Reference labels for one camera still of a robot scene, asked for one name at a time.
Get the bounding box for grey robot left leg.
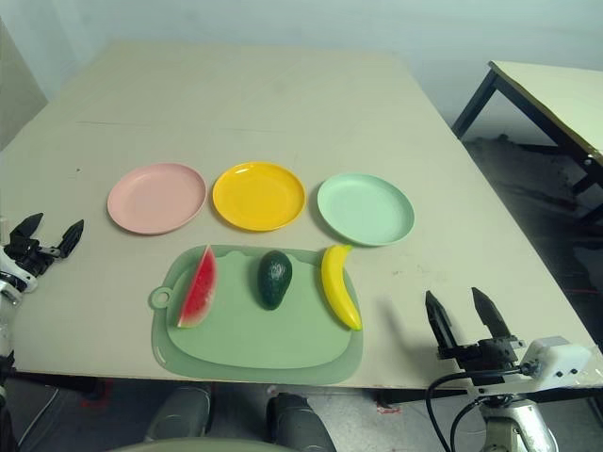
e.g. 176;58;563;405
144;383;212;444

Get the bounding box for toy watermelon slice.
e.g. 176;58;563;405
176;243;219;330

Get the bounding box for black right camera cable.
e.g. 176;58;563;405
425;366;524;452

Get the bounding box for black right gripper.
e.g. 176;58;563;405
425;287;527;373

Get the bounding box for green silicone cutting mat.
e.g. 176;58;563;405
149;244;365;386

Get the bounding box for grey robot right leg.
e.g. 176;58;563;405
266;393;338;452

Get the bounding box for mint green plastic plate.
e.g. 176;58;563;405
316;171;417;249

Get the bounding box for black rough floor mat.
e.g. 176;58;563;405
464;134;603;222

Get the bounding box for yellow plastic plate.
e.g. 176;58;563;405
211;161;307;233

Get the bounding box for dark green toy avocado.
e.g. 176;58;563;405
256;250;294;312

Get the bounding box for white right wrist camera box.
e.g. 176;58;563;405
517;335;593;391

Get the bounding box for grey robot leg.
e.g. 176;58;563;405
144;383;212;444
266;393;338;452

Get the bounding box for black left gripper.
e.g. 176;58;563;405
7;213;86;280

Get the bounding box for yellow toy banana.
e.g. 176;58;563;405
320;243;364;331

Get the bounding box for pink plastic plate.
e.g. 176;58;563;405
106;163;208;235

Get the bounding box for grey robot torso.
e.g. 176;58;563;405
110;436;284;452

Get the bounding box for black table leg bar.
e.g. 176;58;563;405
0;366;107;401
379;388;603;413

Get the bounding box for side table with black legs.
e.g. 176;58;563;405
451;59;603;222

